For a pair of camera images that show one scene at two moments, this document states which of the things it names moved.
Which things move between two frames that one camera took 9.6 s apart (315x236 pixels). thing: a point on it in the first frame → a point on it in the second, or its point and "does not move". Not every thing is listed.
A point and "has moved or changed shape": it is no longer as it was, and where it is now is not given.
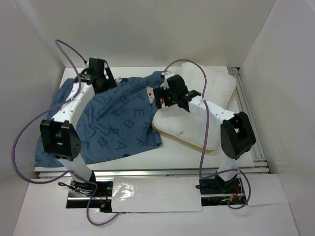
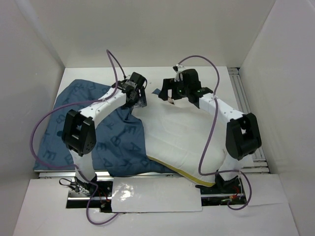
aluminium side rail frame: [261, 162] does not move
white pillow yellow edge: [214, 86] has moved or changed shape
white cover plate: [144, 194] does not move
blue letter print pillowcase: [118, 121] has moved or changed shape
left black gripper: [110, 83] → [140, 102]
